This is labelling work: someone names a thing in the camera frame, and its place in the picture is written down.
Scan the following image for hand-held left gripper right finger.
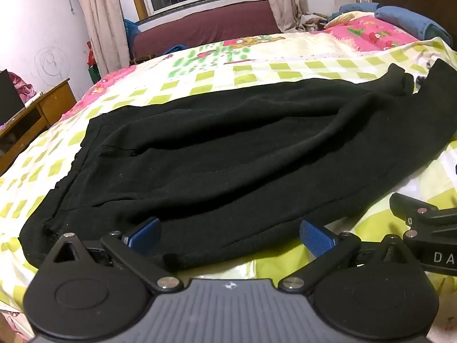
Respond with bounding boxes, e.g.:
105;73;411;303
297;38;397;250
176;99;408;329
278;219;422;294

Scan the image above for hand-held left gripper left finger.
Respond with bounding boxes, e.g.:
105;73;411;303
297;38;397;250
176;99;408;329
39;216;185;294

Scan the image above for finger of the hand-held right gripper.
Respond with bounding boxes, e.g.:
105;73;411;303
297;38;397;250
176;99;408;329
389;192;457;230

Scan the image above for black pants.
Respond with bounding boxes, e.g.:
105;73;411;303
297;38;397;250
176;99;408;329
19;58;457;271

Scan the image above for wooden desk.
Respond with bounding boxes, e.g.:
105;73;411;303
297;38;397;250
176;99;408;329
0;79;78;176

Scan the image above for green checked bed sheet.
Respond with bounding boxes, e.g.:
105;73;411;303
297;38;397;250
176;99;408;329
0;33;457;343

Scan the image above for red and green bag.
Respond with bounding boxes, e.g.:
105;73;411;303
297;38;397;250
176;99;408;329
87;41;103;83

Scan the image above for pink printed quilt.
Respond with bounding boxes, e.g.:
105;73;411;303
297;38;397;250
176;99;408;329
310;16;420;53

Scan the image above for blue pillow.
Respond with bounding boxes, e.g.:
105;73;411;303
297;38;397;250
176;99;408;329
374;6;454;42

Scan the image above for pink cloth bundle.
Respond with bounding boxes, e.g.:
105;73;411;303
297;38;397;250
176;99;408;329
8;72;37;105

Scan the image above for black monitor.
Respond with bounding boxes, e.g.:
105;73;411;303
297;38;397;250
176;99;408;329
0;69;26;125

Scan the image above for blue bag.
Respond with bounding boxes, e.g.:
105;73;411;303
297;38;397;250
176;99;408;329
123;19;141;44

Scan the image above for blue folded cloth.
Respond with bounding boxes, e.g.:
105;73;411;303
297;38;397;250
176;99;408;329
329;2;380;21

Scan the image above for maroon sofa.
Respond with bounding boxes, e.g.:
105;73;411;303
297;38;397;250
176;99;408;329
131;0;281;62

